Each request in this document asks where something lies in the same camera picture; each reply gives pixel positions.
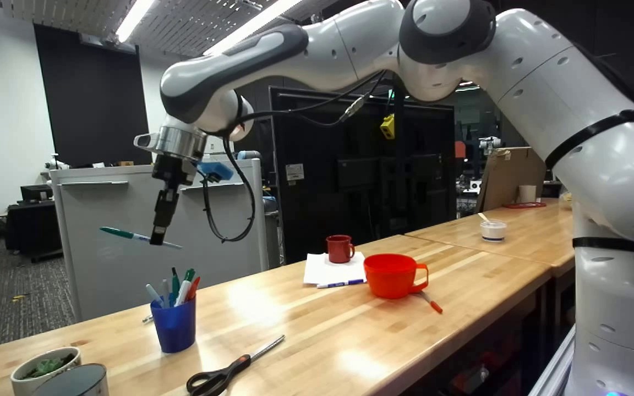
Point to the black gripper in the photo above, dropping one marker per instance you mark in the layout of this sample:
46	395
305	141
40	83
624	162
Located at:
173	173

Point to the green capped marker pen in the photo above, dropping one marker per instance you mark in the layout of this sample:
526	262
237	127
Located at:
136	237

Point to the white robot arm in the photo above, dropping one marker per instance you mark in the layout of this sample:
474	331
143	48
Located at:
578	122

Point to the pens in blue cup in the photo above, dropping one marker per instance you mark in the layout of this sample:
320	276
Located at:
177	290

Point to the blue plastic pen cup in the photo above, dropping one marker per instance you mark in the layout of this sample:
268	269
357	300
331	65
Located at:
175	326

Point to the pen on white paper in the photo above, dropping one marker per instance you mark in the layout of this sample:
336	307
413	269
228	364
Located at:
340	282

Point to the large red plastic cup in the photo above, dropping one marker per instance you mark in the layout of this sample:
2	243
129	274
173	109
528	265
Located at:
393	276

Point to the red pen on table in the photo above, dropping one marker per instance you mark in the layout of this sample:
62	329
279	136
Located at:
429	303

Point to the grey metal cabinet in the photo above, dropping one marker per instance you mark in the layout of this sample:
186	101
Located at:
111	274

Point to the white paper sheet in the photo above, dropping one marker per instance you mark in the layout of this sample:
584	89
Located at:
320	269

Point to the small dark red mug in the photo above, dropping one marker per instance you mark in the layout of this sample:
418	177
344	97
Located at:
340	247

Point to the black display panel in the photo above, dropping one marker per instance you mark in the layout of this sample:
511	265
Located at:
386	171

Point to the white pot with plant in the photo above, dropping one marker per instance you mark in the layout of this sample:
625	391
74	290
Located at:
37	370

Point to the small white bowl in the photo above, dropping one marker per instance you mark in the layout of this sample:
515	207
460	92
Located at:
494	230

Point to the cardboard box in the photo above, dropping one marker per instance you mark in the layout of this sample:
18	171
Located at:
505	173

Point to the black wall monitor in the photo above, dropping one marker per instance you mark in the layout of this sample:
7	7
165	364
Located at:
95	101

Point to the black handled scissors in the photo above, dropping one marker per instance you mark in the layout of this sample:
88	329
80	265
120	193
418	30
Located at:
217	382

